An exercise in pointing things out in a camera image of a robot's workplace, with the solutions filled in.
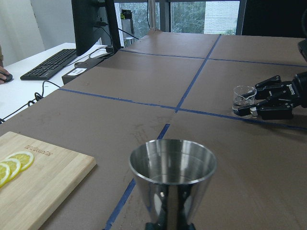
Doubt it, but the black keyboard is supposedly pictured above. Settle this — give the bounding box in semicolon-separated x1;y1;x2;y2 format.
20;49;77;81

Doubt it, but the small glass beaker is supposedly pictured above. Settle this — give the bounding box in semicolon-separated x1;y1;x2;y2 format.
232;85;257;118

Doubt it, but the bamboo cutting board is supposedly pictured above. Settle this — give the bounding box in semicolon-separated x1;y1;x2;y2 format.
0;131;96;230

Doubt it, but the seated person yellow shirt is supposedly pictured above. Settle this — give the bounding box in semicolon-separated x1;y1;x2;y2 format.
0;47;10;84

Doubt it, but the black box with label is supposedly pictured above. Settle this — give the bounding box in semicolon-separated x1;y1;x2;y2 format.
62;58;104;84

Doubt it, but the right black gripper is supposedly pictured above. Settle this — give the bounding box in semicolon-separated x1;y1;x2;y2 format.
237;72;307;120

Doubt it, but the steel jigger measuring cup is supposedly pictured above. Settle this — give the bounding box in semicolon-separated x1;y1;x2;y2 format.
129;139;217;230

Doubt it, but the water bottle green cap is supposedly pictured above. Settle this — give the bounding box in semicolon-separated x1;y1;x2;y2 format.
120;9;135;47

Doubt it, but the lemon slice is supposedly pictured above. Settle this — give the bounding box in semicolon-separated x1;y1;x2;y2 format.
1;158;21;182
5;151;35;171
0;163;11;187

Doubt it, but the black computer monitor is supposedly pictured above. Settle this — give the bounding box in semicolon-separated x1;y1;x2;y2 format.
71;0;121;56

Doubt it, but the black computer mouse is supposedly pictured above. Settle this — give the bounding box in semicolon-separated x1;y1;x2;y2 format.
0;72;13;83

